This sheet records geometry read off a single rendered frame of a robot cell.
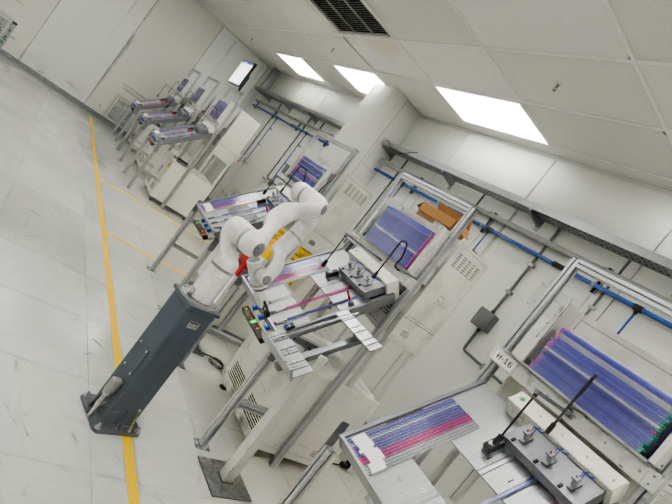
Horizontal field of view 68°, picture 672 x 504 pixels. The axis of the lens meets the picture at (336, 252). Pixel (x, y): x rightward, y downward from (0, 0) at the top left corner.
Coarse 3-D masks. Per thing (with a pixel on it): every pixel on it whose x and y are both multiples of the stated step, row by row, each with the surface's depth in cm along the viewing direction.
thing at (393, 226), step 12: (384, 216) 318; (396, 216) 310; (408, 216) 307; (372, 228) 321; (384, 228) 313; (396, 228) 305; (408, 228) 297; (420, 228) 290; (372, 240) 315; (384, 240) 307; (396, 240) 299; (408, 240) 292; (420, 240) 285; (384, 252) 301; (396, 252) 294; (408, 252) 287; (420, 252) 282; (408, 264) 282
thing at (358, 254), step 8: (360, 248) 319; (352, 256) 315; (360, 256) 310; (368, 256) 309; (368, 264) 300; (376, 264) 299; (384, 272) 290; (384, 280) 282; (392, 280) 282; (392, 288) 282
